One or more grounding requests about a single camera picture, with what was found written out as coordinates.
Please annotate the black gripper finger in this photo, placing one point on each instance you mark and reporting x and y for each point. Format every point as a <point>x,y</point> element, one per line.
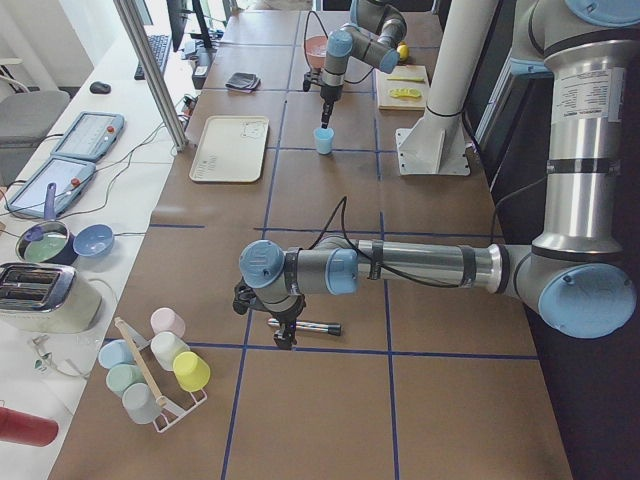
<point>326,114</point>
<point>284,339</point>

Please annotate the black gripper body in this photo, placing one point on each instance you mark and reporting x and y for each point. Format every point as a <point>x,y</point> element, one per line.
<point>327,95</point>
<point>286,317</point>

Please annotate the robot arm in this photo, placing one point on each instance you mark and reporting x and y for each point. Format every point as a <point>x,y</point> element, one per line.
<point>372,36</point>
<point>568,275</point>

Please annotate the light blue plastic cup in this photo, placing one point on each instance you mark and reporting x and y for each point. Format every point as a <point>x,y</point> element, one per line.
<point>323,140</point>

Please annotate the pink bowl of ice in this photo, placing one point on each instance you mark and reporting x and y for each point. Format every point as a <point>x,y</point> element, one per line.
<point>315,51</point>

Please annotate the yellow cup on rack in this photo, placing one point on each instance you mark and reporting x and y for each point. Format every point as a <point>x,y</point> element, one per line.
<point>191,371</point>

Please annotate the white cup on rack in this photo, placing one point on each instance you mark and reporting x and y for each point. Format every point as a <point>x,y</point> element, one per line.
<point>166,346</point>

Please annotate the pink cup on rack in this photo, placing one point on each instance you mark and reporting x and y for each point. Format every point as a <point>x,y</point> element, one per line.
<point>165,319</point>

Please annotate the grey rack cup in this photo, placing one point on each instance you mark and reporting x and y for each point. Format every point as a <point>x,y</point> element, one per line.
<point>140,404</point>

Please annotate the light blue rack cup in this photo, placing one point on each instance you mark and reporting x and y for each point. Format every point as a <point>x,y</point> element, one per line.
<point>114,353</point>

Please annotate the green rack cup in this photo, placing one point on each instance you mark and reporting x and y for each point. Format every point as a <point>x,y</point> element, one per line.
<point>121,376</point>

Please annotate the steel muddler black tip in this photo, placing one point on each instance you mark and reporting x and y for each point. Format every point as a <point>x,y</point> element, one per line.
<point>334,329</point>

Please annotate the wooden cutting board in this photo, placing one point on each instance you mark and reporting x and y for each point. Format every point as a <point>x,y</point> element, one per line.
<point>384,102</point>

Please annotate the yellow plastic knife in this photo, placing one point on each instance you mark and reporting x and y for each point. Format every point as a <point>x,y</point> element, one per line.
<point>412,79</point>

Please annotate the whole yellow lemon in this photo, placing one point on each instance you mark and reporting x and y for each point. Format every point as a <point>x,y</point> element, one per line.
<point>403,52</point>

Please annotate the folded grey cloth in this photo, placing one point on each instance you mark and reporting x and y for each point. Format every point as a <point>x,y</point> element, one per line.
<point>243,82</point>

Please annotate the cream bear serving tray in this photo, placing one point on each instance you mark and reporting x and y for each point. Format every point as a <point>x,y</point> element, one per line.
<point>230,149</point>

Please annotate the black monitor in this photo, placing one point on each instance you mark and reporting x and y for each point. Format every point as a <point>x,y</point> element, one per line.
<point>178,12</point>

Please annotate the black keyboard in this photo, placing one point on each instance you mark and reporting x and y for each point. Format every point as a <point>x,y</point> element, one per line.
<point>160,48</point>

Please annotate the blue bowl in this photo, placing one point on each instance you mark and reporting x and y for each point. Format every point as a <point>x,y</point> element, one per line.
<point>94,241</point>

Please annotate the black computer mouse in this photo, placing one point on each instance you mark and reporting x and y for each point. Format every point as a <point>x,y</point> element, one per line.
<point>99,88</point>

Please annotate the blue teach pendant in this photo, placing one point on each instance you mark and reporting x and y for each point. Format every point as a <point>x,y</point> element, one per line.
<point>71,177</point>
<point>90,136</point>

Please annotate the white toaster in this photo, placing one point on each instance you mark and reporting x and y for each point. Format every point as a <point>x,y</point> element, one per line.
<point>47,298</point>

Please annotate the blue saucepan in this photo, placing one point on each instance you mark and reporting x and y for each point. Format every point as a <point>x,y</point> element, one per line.
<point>49,241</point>

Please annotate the red bottle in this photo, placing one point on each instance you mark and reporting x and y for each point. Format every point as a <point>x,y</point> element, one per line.
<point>22,428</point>

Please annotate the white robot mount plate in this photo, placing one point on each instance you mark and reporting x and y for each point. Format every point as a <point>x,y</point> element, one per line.
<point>434,153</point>

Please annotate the white wire cup rack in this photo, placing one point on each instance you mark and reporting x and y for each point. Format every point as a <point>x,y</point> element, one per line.
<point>172,412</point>

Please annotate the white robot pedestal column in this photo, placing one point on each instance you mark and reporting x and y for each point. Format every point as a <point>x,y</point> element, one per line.
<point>466,29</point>

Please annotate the aluminium frame post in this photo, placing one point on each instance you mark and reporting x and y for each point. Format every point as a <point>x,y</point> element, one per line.
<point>134,28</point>

